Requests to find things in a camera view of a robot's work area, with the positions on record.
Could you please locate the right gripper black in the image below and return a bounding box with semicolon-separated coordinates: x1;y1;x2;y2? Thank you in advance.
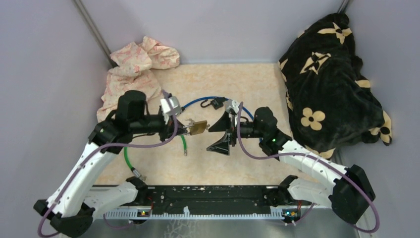
207;110;265;155

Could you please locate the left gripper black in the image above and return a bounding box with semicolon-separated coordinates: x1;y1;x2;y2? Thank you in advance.
131;112;188;142

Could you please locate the large brass padlock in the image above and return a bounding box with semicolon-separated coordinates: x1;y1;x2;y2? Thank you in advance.
184;120;208;135

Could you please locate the green cable lock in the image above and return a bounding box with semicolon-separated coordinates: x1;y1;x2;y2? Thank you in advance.
123;134;188;180

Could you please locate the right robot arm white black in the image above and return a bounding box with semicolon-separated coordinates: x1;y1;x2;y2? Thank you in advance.
207;107;375;225

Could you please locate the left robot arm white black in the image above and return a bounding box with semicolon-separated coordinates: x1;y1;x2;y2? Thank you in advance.
34;90;184;238

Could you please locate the black padlock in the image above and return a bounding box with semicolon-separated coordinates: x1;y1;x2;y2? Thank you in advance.
200;98;225;110

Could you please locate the pink patterned cloth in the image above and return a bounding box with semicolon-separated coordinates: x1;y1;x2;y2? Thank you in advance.
96;36;180;122

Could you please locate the black floral blanket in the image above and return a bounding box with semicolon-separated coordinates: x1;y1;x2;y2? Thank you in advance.
278;13;392;159

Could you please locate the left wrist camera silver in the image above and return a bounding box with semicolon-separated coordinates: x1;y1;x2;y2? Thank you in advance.
160;96;182;116

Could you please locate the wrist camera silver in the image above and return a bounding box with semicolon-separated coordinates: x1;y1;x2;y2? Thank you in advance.
160;96;182;116
225;99;239;116

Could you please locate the blue cable lock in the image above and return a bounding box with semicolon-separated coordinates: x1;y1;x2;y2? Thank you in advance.
181;96;263;142

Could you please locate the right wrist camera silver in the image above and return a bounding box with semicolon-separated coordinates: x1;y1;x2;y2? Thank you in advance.
225;99;239;116

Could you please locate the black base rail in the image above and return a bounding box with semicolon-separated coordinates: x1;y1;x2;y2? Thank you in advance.
126;182;302;222

